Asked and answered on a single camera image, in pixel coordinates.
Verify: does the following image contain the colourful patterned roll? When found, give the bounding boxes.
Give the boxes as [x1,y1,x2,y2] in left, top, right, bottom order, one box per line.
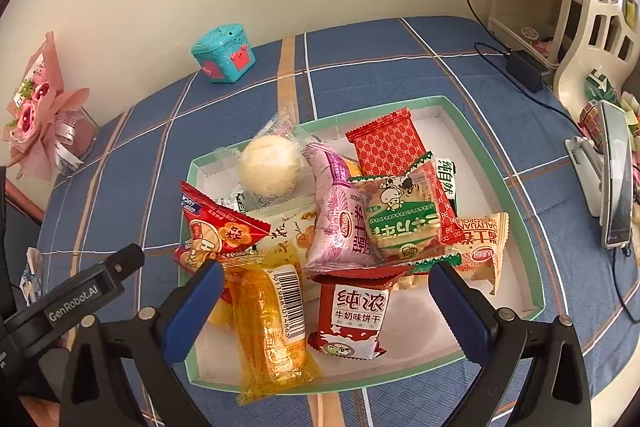
[580,101,601,134]

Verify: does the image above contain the pink flower bouquet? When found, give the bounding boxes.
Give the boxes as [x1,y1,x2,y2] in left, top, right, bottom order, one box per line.
[0,31,92,182]

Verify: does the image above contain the dark grey panel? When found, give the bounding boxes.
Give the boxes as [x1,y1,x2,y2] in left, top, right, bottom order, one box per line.
[0,207,42,308]

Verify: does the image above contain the cream white pastry packet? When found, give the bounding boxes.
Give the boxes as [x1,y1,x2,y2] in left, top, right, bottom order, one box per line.
[247,199,319,303]

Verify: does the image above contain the dark red biscuit packet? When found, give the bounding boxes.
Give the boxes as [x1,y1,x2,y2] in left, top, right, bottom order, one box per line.
[306,264,416,361]

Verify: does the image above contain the blue plaid bedsheet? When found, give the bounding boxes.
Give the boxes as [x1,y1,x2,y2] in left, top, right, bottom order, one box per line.
[37,16,640,427]

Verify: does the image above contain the orange yellow snack packet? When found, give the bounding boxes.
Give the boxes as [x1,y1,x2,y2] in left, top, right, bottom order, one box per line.
[415,212,510,296]

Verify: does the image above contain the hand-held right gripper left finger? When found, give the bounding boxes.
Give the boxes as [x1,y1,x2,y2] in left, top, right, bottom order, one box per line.
[60,260,226,427]

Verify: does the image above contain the orange cake clear packet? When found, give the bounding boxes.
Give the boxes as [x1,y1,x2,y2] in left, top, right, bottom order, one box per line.
[220,257,322,406]

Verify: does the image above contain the pink bread packet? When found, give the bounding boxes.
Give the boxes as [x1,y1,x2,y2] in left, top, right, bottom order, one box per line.
[304,142,386,279]

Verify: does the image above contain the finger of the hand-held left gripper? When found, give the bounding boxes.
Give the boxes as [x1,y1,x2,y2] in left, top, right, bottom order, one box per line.
[99,243,146,291]

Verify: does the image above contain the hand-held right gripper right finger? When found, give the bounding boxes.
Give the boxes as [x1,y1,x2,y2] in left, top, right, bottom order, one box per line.
[427,260,593,427]

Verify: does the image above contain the clear acrylic vase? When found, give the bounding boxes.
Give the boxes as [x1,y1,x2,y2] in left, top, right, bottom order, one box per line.
[52,107,101,171]

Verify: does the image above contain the pink wooden rail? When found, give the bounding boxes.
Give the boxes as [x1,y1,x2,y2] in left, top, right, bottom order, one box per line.
[0,179,47,226]

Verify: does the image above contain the green striped packet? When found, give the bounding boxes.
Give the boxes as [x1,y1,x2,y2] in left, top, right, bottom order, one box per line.
[586,69,624,106]

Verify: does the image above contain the clear round bun packet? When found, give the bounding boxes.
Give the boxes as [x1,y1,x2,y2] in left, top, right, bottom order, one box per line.
[215,109,314,204]

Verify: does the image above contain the green label round cookie packet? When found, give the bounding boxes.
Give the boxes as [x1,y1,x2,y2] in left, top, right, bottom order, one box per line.
[348,159,447,264]

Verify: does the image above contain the green white milk snack packet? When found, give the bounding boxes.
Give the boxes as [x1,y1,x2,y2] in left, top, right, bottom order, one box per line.
[432,157,459,214]

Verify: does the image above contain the teal toy box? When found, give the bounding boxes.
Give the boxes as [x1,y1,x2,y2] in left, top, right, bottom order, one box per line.
[190,22,257,84]

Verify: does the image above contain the green rimmed white box tray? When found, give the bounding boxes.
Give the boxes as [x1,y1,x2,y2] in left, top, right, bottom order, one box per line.
[178,95,547,396]

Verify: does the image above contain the red patterned wafer packet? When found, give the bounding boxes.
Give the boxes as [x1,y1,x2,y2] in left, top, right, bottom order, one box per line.
[346,108,467,248]

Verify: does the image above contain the smartphone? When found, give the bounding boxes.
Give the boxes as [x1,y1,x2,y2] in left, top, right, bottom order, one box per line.
[597,101,637,251]

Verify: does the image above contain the red cartoon snack packet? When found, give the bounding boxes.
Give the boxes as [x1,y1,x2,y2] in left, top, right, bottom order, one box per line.
[174,180,271,276]

